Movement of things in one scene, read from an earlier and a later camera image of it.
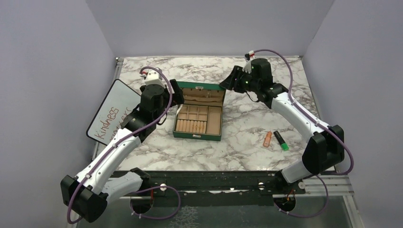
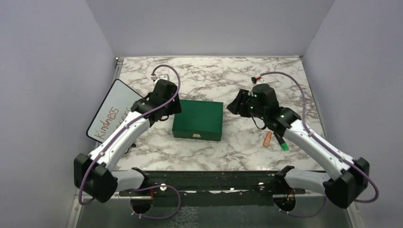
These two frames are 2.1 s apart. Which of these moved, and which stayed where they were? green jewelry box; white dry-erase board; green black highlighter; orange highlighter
Moved: green jewelry box
Stayed: green black highlighter; white dry-erase board; orange highlighter
